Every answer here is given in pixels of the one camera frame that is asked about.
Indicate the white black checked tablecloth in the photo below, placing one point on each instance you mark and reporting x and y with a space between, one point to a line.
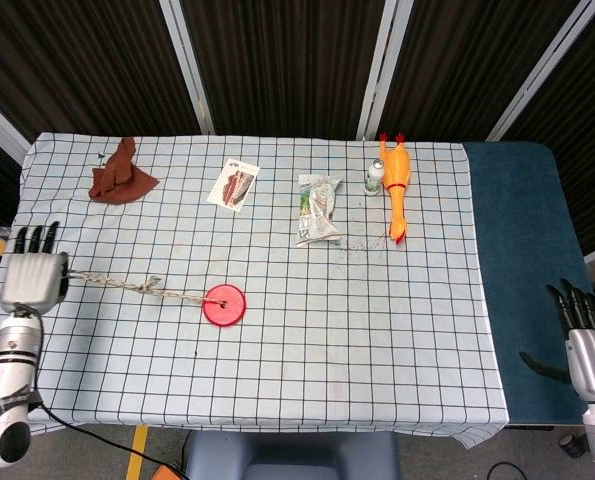
327 325

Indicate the brown crumpled cloth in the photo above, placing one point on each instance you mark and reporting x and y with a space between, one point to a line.
122 185

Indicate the red disc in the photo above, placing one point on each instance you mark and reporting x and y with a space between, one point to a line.
227 315

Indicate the black round cap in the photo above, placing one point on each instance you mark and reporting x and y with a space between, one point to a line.
572 446

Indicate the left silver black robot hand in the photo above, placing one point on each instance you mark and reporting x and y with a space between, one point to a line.
29 280

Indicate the orange flat object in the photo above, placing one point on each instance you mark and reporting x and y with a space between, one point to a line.
167 474

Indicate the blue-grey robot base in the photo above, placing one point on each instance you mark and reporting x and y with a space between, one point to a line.
287 457

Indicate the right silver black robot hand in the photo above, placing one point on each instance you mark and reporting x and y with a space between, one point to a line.
594 360

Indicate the teal table mat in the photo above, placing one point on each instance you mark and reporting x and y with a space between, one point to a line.
517 250

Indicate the crumpled snack bag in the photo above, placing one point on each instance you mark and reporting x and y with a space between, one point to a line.
317 210

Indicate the small white plastic bottle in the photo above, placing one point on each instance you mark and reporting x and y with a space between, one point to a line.
374 180

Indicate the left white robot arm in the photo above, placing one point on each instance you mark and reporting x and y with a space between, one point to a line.
7 375

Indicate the printed paper card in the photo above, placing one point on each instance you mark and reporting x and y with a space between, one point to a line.
234 185

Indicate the orange rubber chicken toy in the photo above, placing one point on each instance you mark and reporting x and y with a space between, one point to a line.
397 175

